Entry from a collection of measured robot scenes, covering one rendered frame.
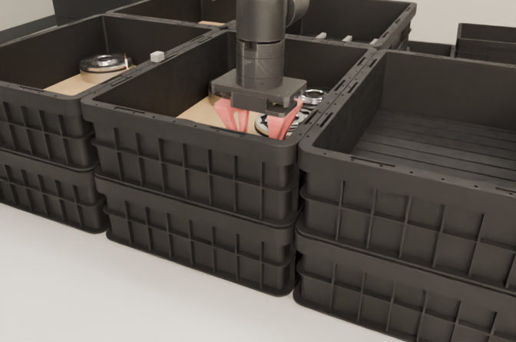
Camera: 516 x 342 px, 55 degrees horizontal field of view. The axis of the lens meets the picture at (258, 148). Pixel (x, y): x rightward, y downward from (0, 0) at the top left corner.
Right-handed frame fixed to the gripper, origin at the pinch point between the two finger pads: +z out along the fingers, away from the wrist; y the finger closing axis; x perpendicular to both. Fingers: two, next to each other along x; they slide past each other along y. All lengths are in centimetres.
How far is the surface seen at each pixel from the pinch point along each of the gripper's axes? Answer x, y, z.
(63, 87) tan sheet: -13.2, 47.7, 4.3
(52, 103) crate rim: 8.9, 25.7, -4.5
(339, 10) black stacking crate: -70, 11, -4
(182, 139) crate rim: 8.7, 5.7, -3.8
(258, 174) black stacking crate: 7.4, -3.6, -0.9
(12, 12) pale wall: -241, 344, 64
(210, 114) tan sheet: -14.3, 15.7, 3.9
